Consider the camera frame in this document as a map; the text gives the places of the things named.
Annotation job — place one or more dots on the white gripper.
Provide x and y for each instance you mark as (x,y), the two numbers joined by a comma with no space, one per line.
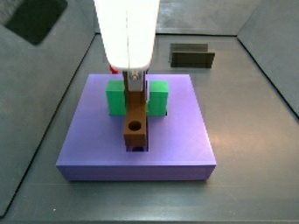
(126,23)

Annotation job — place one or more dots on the brown T-shaped block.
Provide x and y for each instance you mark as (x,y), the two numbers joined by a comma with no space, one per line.
(134,126)

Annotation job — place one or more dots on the red cylindrical peg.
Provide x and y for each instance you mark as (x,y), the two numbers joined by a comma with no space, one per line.
(112,70)

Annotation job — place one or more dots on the green U-shaped block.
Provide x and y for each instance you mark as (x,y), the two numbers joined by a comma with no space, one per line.
(156,102)

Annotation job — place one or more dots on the purple base block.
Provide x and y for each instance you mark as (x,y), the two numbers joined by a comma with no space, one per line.
(93,153)

